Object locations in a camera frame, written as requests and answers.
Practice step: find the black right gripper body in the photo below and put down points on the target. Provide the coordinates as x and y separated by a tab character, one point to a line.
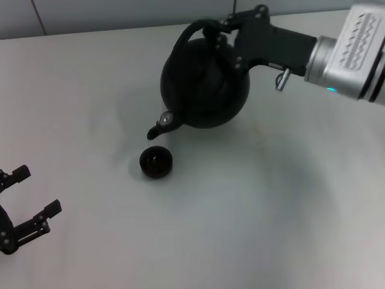
276	48

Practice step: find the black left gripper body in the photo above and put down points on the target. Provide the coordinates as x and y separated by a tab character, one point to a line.
7	234

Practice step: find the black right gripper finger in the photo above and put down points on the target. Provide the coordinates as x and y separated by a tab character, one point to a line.
228	51
246	16

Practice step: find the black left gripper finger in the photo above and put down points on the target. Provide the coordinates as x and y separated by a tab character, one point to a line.
39	221
18	176

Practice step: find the black round teapot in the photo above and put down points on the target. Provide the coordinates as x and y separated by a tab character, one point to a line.
204	99

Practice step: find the dark brown teacup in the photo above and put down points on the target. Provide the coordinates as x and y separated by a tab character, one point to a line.
156	164

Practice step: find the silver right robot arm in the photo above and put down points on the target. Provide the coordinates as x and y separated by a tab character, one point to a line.
320	60

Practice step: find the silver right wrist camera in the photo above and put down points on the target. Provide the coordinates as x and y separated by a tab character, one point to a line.
358	39

